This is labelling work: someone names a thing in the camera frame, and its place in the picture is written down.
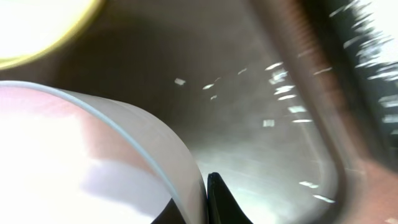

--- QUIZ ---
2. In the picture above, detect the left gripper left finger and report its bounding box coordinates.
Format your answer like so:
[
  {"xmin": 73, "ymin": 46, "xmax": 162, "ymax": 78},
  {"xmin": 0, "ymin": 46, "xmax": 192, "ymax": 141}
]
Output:
[{"xmin": 151, "ymin": 199, "xmax": 185, "ymax": 224}]

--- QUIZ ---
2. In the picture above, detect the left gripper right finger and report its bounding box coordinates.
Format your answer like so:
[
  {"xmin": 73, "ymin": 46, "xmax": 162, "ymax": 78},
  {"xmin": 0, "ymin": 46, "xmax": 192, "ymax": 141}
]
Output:
[{"xmin": 207, "ymin": 172, "xmax": 252, "ymax": 224}]

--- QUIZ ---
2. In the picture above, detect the white bowl with rice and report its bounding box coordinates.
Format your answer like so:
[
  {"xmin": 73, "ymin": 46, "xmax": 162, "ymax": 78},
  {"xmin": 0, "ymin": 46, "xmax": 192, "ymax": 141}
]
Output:
[{"xmin": 1, "ymin": 81, "xmax": 208, "ymax": 223}]

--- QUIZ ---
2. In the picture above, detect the yellow-green plate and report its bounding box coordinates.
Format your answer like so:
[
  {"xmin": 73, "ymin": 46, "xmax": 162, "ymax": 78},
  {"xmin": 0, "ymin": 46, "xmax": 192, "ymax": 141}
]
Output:
[{"xmin": 1, "ymin": 0, "xmax": 104, "ymax": 70}]

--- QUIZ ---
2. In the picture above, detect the dark brown serving tray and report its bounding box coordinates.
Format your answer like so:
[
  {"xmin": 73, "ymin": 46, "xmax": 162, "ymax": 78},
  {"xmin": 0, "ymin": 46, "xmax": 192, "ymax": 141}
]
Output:
[{"xmin": 1, "ymin": 0, "xmax": 397, "ymax": 223}]

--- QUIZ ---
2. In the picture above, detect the black plastic tray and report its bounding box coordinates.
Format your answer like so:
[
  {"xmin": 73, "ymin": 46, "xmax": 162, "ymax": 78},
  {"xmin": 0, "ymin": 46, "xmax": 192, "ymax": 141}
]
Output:
[{"xmin": 301, "ymin": 0, "xmax": 397, "ymax": 171}]

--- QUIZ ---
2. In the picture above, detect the pile of spilled rice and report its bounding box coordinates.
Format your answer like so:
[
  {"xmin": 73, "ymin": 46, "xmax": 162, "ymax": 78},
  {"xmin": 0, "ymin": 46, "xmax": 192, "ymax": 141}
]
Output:
[{"xmin": 328, "ymin": 0, "xmax": 397, "ymax": 138}]

